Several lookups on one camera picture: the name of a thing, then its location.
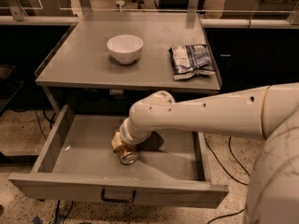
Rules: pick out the padded gripper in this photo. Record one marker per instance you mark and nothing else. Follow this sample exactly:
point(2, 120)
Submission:
point(125, 133)

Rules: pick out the orange soda can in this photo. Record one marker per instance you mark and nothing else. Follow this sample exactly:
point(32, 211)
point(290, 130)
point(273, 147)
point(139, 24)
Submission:
point(127, 155)

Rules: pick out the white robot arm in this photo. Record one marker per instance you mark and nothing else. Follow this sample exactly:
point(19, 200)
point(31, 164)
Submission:
point(270, 113)

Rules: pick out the grey open top drawer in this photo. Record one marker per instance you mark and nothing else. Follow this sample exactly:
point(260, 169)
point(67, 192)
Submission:
point(77, 162)

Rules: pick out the grey metal counter cabinet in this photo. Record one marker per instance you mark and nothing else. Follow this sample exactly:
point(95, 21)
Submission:
point(83, 61)

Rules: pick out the white ceramic bowl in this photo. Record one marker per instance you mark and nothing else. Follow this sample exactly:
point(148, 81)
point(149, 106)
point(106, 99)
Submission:
point(125, 49)

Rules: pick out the blue white chip bag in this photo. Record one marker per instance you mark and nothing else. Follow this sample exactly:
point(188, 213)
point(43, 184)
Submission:
point(190, 61)

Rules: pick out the black drawer handle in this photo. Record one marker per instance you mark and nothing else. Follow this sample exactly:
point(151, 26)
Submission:
point(116, 197)

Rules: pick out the white horizontal rail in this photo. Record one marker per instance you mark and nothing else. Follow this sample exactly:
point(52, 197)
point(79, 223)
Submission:
point(207, 23)

